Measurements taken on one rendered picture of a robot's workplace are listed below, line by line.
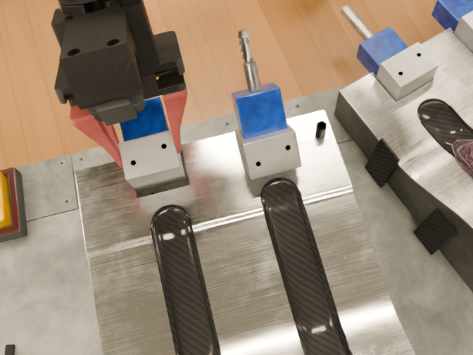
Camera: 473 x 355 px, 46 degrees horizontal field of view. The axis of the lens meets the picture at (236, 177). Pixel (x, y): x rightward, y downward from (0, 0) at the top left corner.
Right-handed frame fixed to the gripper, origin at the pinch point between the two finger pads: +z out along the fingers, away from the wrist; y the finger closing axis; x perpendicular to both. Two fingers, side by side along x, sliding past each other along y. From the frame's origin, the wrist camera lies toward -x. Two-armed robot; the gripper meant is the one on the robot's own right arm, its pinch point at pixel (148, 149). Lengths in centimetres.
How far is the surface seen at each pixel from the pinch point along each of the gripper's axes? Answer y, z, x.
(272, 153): 10.9, 2.5, -2.0
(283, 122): 12.7, 0.7, -0.2
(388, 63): 26.1, 1.7, 7.6
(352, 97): 21.9, 4.7, 7.7
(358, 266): 15.9, 11.8, -9.5
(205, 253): 2.6, 9.1, -5.7
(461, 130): 31.7, 8.6, 2.1
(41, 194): -14.8, 8.9, 11.1
